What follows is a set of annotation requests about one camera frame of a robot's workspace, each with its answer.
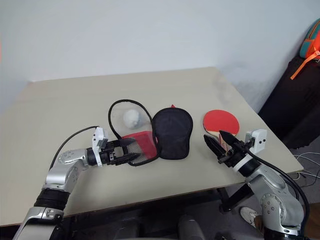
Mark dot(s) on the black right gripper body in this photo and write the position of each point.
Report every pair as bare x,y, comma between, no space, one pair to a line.
237,155

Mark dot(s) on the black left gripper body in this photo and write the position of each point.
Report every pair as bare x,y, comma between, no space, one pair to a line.
110,153

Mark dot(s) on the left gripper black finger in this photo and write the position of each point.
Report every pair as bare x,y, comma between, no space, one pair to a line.
126,143
126,159

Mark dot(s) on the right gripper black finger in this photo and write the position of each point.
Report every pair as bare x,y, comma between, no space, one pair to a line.
216,150
230,138

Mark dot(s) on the red table tennis paddle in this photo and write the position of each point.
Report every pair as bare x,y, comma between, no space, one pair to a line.
220,121

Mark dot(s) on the black and red paddle case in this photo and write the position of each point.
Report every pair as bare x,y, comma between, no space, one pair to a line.
172,135

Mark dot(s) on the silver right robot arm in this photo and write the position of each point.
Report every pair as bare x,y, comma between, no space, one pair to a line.
272,200

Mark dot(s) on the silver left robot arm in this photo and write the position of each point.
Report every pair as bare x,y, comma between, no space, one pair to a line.
62,172

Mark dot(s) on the white crumpled ball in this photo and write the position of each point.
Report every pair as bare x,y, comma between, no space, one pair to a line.
131,118

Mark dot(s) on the white shoe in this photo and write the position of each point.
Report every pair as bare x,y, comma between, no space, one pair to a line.
250,216

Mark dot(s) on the black suitcase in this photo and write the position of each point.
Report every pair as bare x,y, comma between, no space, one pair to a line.
295,105

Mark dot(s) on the grey rounded shape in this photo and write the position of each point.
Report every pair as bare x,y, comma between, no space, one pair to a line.
190,227

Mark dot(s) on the teal and orange bag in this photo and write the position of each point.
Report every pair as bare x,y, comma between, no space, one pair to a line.
310,42

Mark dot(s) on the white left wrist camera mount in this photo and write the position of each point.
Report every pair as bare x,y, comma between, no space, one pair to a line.
98,136

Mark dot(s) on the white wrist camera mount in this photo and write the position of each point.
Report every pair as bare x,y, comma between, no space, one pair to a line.
98,136
257,140

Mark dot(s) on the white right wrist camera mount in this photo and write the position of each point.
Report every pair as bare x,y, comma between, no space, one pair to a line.
257,140

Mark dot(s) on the black table bracket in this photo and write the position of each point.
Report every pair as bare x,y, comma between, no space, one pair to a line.
235,198

